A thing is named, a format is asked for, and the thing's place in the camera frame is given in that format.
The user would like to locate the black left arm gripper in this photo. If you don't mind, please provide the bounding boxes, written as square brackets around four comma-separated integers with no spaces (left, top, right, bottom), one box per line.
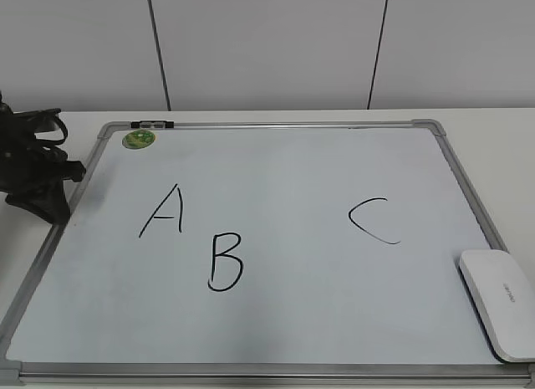
[1,108,86,224]

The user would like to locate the white whiteboard eraser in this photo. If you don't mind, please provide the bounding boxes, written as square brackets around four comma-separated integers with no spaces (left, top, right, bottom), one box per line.
[459,249,534,363]

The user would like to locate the green round magnet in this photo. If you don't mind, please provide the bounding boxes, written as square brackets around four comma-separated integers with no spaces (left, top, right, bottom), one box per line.
[121,129,156,150]

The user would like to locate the aluminium framed whiteboard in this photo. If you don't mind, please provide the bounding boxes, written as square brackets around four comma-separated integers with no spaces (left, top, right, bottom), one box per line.
[1,120,534,385]

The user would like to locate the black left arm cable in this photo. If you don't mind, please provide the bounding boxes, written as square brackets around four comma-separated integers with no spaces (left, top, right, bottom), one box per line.
[0,91,69,149]

